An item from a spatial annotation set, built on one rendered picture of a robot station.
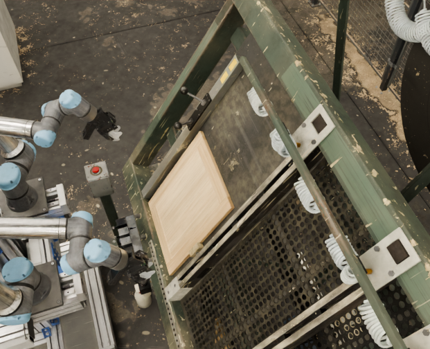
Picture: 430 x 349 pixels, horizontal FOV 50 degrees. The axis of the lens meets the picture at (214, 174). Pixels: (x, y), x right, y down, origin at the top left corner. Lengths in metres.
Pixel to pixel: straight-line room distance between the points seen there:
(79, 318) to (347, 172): 2.08
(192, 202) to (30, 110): 2.56
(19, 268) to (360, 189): 1.36
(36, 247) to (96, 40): 2.93
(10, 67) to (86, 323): 2.44
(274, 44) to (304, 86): 0.24
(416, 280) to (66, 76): 3.88
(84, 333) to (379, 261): 2.07
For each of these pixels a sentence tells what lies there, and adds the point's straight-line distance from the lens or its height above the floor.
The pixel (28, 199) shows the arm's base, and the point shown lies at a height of 1.09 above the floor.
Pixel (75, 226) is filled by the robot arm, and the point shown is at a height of 1.58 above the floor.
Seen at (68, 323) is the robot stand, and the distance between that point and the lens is 3.06.
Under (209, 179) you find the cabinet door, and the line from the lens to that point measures 2.05.
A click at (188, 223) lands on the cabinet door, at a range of 2.16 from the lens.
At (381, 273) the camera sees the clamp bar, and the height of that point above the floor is 1.85.
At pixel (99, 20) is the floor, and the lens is 5.22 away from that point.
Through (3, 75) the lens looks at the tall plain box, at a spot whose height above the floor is 0.19.
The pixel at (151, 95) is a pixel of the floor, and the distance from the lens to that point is 4.28.
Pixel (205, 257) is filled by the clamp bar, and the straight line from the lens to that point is 1.95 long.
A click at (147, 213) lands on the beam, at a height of 0.90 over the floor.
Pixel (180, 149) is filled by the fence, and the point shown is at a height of 1.24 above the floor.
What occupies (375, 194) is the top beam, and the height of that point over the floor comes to 1.93.
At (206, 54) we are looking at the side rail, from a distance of 2.22.
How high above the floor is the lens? 3.00
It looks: 55 degrees down
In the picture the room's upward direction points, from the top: straight up
